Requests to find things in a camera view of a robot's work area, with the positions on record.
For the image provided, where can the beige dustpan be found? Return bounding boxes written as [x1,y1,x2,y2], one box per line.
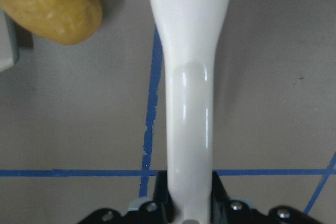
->
[0,8,19,72]

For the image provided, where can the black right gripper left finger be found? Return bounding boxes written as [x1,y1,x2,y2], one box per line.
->
[153,170,175,220]

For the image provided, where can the golden brown bread roll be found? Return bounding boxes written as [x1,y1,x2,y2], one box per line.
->
[1,0,103,45]

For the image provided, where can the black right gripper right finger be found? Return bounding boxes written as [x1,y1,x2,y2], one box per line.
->
[211,172,229,221]

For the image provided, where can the white hand brush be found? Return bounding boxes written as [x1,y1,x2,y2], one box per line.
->
[150,0,229,223]

